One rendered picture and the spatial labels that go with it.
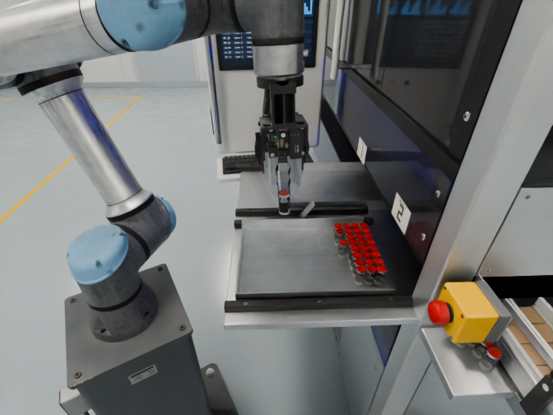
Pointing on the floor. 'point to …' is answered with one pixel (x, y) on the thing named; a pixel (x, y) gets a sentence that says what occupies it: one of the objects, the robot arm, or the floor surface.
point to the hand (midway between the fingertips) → (283, 188)
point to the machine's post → (480, 188)
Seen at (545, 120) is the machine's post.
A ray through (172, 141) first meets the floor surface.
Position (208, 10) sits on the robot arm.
